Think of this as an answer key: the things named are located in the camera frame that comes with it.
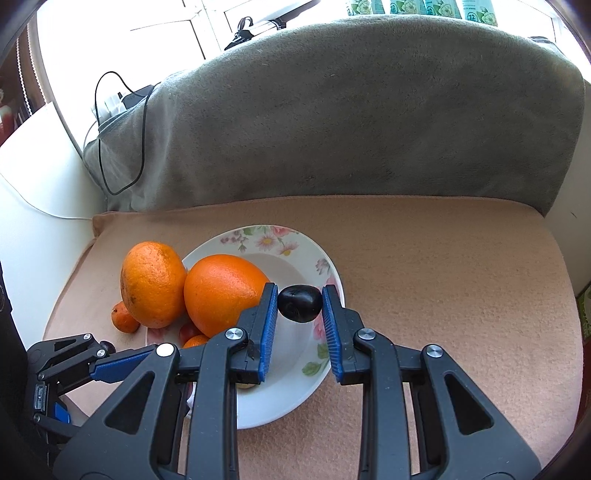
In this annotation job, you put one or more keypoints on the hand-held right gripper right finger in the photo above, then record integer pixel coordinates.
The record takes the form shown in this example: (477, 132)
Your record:
(333, 337)

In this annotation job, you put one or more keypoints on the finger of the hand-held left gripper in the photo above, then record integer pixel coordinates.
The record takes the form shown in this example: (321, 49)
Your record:
(60, 415)
(115, 367)

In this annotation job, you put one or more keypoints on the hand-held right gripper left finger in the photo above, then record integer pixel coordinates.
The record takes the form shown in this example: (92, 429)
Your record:
(268, 332)

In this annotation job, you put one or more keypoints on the small mandarin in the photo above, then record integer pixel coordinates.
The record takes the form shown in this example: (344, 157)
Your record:
(123, 321)
(196, 342)

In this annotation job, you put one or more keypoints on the large orange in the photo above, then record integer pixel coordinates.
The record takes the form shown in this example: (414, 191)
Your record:
(221, 290)

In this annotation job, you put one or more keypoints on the white floral plate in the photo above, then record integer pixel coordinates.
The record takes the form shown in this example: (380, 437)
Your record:
(286, 397)

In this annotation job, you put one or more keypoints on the red cherry tomato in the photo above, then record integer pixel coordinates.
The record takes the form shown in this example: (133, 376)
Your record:
(188, 331)

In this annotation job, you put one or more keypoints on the medium orange with stem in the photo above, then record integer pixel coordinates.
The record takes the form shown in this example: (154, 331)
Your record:
(152, 281)

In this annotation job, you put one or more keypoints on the beige blanket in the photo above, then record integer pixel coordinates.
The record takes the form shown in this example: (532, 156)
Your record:
(461, 300)

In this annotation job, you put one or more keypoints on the white side panel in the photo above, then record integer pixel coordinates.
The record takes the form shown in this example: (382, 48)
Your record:
(46, 184)

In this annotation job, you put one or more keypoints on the grey fleece blanket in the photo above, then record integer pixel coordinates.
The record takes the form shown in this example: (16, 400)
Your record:
(369, 115)

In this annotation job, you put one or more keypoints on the green patterned cloth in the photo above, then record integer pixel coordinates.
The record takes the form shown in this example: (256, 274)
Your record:
(585, 314)

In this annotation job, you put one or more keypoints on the white power strip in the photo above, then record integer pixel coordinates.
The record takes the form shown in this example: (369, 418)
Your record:
(111, 106)

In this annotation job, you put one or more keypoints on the black charger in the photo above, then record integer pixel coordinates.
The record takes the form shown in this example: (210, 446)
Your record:
(138, 94)

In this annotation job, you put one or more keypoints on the wooden bookshelf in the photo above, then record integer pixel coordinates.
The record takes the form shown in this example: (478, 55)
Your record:
(18, 92)

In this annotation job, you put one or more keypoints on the green floral tube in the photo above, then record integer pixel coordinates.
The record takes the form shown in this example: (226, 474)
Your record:
(406, 5)
(445, 7)
(364, 5)
(480, 11)

